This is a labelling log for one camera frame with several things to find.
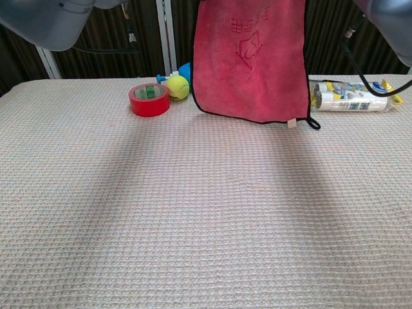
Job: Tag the dark grey cloth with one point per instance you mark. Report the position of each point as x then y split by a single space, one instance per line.
251 80

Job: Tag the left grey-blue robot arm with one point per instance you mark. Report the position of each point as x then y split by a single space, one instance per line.
48 22

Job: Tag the yellow tennis ball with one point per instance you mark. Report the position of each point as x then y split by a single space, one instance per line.
177 87

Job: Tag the plastic pack of white rolls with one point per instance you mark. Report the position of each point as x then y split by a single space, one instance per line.
347 99

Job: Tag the beige woven tablecloth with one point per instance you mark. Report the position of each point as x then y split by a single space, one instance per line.
161 209

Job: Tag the blue detergent pump bottle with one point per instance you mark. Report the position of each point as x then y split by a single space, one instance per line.
186 72

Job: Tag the red adhesive tape roll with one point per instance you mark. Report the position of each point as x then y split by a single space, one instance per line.
149 107

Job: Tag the grey metal frame post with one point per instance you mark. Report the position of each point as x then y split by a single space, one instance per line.
165 32
51 67

